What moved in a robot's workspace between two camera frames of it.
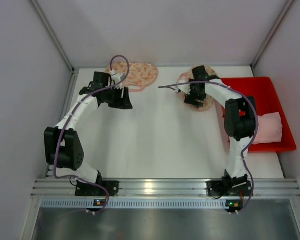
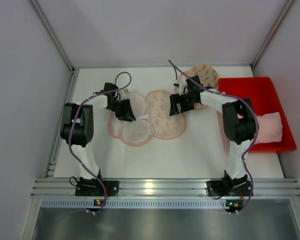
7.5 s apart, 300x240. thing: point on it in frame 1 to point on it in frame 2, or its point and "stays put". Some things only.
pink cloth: [270, 128] stays put
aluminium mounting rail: [166, 188] stays put
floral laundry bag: [141, 74] to [151, 113]
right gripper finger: [190, 99] to [174, 99]
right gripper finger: [199, 101] to [185, 106]
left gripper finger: [123, 103] to [127, 116]
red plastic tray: [263, 90] stays put
